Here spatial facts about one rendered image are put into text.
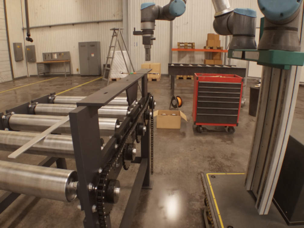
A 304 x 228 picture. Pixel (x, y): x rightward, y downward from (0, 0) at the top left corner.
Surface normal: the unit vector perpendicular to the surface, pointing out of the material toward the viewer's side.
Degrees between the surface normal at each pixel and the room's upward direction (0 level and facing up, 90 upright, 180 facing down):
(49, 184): 53
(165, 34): 90
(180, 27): 90
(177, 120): 90
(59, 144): 59
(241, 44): 70
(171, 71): 90
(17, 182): 65
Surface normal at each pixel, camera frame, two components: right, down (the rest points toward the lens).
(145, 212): 0.00, -0.95
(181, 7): 0.29, 0.36
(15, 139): -0.09, -0.42
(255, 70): -0.52, 0.26
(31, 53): -0.12, 0.29
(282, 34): -0.40, -0.07
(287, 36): -0.14, -0.04
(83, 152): 0.99, 0.04
